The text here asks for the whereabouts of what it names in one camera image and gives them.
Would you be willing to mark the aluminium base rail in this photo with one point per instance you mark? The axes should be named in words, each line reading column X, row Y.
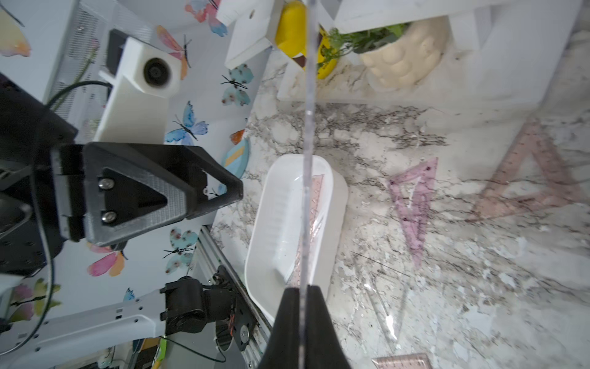
column 239, row 325

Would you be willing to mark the pink small triangle ruler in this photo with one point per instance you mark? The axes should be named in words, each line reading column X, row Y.
column 413, row 361

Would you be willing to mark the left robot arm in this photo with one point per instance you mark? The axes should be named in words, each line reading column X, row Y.
column 54, row 190

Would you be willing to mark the pink tall triangle ruler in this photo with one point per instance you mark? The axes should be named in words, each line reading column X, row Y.
column 531, row 177

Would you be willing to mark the small plant in cream pot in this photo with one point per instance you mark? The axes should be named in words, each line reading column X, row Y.
column 397, row 56

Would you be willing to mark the yellow bottle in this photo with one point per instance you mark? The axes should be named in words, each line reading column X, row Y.
column 291, row 40

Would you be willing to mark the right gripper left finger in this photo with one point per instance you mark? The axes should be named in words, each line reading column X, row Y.
column 282, row 350

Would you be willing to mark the white stepped display stand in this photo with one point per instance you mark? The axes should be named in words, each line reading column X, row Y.
column 480, row 57

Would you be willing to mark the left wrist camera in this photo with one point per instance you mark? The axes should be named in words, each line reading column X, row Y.
column 143, row 80

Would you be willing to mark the white storage box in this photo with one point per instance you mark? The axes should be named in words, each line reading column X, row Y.
column 277, row 231

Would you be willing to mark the clear triangle ruler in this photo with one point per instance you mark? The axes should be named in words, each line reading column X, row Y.
column 384, row 289

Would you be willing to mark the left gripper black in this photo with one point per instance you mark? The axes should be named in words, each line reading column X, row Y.
column 108, row 193

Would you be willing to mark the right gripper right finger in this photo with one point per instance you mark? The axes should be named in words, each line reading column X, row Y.
column 323, row 346

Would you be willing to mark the purple triangle ruler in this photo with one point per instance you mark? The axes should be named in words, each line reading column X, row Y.
column 414, row 212

